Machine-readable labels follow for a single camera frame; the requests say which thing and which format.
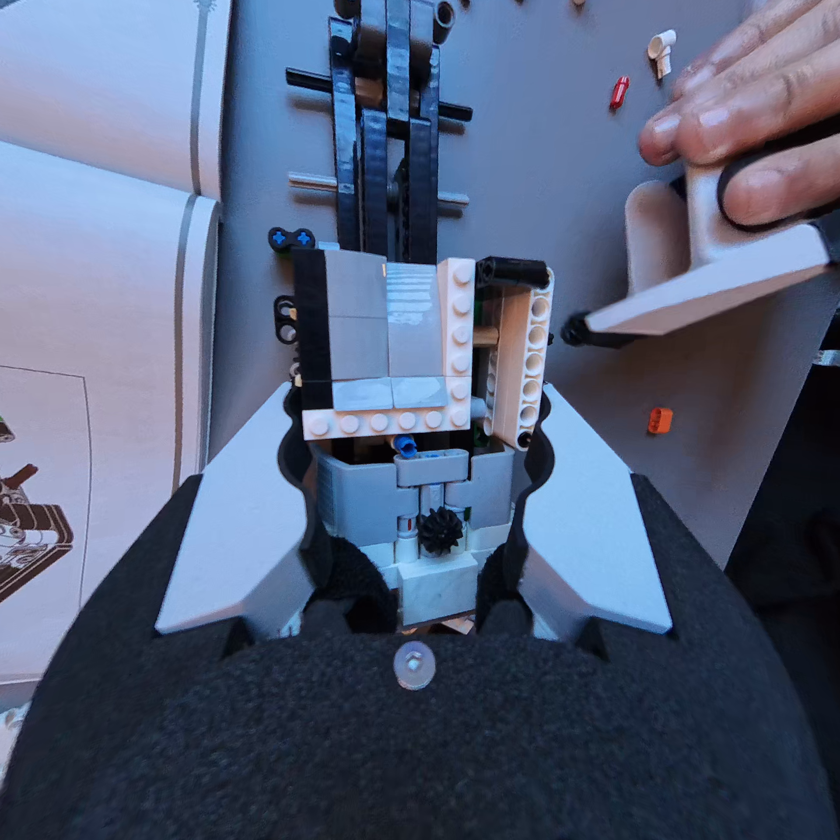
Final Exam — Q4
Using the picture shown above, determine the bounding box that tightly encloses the short white lego connector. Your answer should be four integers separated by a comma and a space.
646, 29, 679, 80

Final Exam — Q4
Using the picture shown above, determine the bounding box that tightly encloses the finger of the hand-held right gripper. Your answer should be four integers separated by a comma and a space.
583, 222, 836, 349

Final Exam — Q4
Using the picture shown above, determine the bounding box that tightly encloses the white instruction booklet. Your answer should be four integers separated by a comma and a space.
0, 0, 235, 686

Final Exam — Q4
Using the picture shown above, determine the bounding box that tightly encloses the white green lego truck model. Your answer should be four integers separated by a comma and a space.
268, 0, 556, 629

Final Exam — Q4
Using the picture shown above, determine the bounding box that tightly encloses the person's right hand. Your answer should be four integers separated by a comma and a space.
638, 0, 840, 228

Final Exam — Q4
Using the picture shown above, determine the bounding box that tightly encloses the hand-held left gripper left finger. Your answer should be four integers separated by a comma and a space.
154, 382, 319, 643

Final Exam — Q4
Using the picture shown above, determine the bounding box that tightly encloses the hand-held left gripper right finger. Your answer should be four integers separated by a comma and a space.
514, 382, 677, 641

